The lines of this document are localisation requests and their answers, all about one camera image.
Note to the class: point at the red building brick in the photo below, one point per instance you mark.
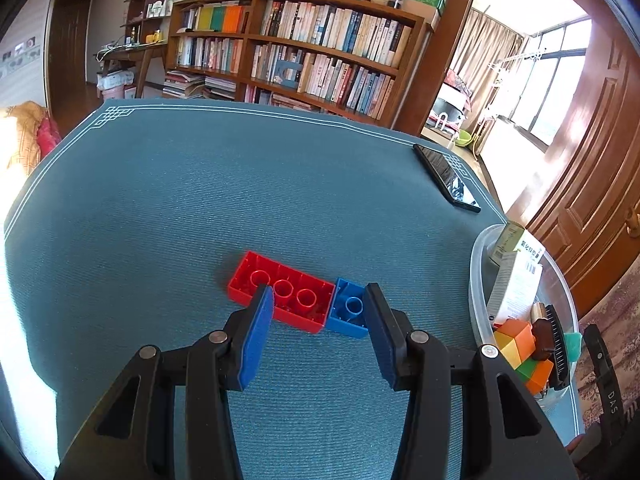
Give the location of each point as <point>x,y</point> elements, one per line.
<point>300,300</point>

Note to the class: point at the yellow green small box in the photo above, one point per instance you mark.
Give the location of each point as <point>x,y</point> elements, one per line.
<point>515,238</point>

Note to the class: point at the small wooden shelf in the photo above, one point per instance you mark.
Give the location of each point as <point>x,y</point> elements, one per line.
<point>146,21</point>

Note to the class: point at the large wooden bookshelf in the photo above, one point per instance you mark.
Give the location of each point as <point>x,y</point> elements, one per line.
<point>351,58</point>

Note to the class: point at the black comb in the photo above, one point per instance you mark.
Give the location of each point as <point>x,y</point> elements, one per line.
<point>560,377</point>

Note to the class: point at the green plastic basin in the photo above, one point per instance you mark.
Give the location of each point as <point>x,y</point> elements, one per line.
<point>463,139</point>

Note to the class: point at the clear plastic bowl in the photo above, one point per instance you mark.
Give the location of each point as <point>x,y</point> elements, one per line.
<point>552,289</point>

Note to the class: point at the blue building brick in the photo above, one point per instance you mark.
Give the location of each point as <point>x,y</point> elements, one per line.
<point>346,310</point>

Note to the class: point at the white medicine box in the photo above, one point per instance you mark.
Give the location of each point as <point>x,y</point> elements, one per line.
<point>515,288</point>

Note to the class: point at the orange yellow building block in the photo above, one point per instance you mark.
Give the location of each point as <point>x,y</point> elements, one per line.
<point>515,340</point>

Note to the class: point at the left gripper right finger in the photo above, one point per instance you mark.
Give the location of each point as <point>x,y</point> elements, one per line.
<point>505,433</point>

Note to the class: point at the beige curtain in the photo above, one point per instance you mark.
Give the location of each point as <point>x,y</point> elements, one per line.
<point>483,43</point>

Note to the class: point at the teal plastic capsule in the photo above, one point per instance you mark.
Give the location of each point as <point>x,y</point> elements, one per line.
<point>573,346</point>

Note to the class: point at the black smartphone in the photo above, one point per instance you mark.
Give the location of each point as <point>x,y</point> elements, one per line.
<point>446,178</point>

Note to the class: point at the wooden side desk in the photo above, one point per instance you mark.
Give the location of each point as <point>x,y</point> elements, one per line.
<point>138,57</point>

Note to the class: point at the patterned bed cloth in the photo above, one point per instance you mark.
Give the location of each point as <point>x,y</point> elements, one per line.
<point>617,318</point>

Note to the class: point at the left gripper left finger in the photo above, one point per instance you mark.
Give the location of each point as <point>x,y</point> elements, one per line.
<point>130,432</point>

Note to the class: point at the brass door knob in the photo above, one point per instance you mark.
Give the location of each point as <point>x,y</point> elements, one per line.
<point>632,222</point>

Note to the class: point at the brown wooden door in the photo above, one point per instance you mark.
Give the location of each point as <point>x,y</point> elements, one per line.
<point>576,203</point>

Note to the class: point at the orange green building block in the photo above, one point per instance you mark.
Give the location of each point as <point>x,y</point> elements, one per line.
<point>535,374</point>

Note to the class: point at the orange cushion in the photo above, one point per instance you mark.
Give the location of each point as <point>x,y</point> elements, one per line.
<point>28,135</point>

